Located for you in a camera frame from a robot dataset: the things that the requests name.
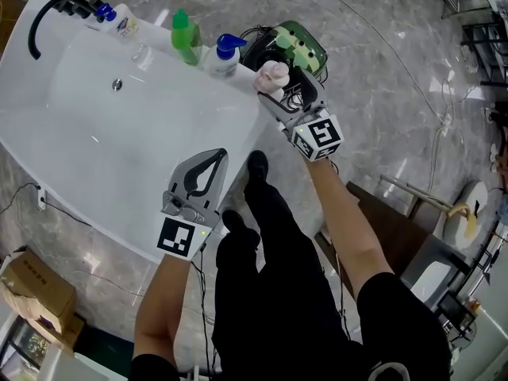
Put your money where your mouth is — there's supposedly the round white yellow cushion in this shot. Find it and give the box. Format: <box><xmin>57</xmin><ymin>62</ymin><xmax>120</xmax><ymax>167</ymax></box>
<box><xmin>442</xmin><ymin>179</ymin><xmax>489</xmax><ymax>249</ymax></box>

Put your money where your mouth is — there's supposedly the person's right shoe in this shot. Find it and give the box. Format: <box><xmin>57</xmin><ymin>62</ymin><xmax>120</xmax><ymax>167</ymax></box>
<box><xmin>246</xmin><ymin>149</ymin><xmax>270</xmax><ymax>182</ymax></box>

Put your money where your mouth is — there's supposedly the black vanity cabinet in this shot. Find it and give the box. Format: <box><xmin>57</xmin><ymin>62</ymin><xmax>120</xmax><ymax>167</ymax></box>
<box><xmin>313</xmin><ymin>180</ymin><xmax>469</xmax><ymax>305</ymax></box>

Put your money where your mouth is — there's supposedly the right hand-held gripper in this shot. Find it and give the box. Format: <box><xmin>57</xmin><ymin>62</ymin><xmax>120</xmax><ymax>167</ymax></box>
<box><xmin>257</xmin><ymin>67</ymin><xmax>344</xmax><ymax>163</ymax></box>

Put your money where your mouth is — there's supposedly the black frame white top cart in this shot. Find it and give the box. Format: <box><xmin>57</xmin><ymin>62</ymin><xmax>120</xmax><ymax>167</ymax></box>
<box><xmin>460</xmin><ymin>10</ymin><xmax>508</xmax><ymax>90</ymax></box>

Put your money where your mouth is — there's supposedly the person's shoe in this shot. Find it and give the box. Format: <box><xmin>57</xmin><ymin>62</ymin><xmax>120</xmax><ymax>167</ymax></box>
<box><xmin>221</xmin><ymin>210</ymin><xmax>261</xmax><ymax>245</ymax></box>
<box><xmin>246</xmin><ymin>149</ymin><xmax>270</xmax><ymax>182</ymax></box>

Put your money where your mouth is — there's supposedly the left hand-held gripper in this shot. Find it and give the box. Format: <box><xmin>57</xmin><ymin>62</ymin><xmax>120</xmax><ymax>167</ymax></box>
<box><xmin>156</xmin><ymin>148</ymin><xmax>229</xmax><ymax>260</ymax></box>

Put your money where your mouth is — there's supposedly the person's right forearm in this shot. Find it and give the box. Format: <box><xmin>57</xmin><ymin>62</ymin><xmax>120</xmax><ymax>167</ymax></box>
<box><xmin>303</xmin><ymin>159</ymin><xmax>396</xmax><ymax>305</ymax></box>

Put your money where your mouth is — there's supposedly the white bathtub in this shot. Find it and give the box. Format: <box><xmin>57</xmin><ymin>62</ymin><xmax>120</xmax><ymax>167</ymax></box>
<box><xmin>0</xmin><ymin>0</ymin><xmax>263</xmax><ymax>265</ymax></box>

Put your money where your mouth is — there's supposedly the small black monitor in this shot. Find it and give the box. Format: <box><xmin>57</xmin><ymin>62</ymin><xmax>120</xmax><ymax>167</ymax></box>
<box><xmin>434</xmin><ymin>291</ymin><xmax>477</xmax><ymax>335</ymax></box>

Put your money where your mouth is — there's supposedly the person's left forearm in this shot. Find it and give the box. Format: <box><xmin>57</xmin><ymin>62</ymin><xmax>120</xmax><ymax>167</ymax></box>
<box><xmin>133</xmin><ymin>252</ymin><xmax>191</xmax><ymax>368</ymax></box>

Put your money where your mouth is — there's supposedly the person's left shoe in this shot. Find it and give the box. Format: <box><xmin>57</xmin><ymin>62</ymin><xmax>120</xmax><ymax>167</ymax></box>
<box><xmin>221</xmin><ymin>210</ymin><xmax>261</xmax><ymax>245</ymax></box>

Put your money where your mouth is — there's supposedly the yellow curved chair back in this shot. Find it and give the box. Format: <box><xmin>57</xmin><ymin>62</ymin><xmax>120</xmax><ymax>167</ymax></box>
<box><xmin>379</xmin><ymin>172</ymin><xmax>477</xmax><ymax>221</ymax></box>

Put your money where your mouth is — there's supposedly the white floor cable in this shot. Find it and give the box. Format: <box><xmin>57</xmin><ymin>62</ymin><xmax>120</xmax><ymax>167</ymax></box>
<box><xmin>311</xmin><ymin>0</ymin><xmax>456</xmax><ymax>198</ymax></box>

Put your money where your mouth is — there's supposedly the black cable bundle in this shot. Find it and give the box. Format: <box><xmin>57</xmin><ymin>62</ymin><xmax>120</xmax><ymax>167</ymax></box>
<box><xmin>240</xmin><ymin>25</ymin><xmax>330</xmax><ymax>110</ymax></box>

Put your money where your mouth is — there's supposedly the pink bottle with white cap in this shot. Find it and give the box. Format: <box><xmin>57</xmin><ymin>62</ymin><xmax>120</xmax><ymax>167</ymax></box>
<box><xmin>252</xmin><ymin>60</ymin><xmax>291</xmax><ymax>101</ymax></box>

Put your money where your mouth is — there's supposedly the white bottle blue label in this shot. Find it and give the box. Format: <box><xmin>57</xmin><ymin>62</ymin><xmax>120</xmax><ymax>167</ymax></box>
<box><xmin>85</xmin><ymin>2</ymin><xmax>140</xmax><ymax>43</ymax></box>

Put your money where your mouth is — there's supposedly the small cardboard box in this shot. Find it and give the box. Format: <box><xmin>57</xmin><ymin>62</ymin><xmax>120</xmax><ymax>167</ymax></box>
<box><xmin>27</xmin><ymin>314</ymin><xmax>87</xmax><ymax>356</ymax></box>

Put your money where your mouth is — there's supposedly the white washbasin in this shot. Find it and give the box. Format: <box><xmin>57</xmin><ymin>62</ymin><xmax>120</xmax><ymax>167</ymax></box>
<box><xmin>408</xmin><ymin>260</ymin><xmax>456</xmax><ymax>305</ymax></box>

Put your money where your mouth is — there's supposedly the person's black clothing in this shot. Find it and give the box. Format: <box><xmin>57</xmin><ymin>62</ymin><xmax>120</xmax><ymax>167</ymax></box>
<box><xmin>130</xmin><ymin>172</ymin><xmax>453</xmax><ymax>381</ymax></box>

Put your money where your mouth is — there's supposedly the green bottle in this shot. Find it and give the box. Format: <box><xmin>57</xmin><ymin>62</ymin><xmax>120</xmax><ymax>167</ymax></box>
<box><xmin>170</xmin><ymin>9</ymin><xmax>203</xmax><ymax>67</ymax></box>

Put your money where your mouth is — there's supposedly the large cardboard box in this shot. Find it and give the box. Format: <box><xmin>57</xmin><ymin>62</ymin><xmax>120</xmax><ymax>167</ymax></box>
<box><xmin>0</xmin><ymin>250</ymin><xmax>79</xmax><ymax>333</ymax></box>

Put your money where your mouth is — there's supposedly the white box unit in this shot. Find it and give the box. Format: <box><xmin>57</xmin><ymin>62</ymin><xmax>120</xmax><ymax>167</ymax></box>
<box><xmin>0</xmin><ymin>311</ymin><xmax>132</xmax><ymax>381</ymax></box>

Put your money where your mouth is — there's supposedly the black bathtub faucet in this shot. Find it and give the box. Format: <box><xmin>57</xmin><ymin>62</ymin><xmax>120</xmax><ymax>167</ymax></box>
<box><xmin>27</xmin><ymin>0</ymin><xmax>105</xmax><ymax>61</ymax></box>

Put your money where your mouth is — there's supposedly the white bottle blue pump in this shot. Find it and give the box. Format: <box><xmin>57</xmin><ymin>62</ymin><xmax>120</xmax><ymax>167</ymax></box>
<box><xmin>204</xmin><ymin>33</ymin><xmax>248</xmax><ymax>79</ymax></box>

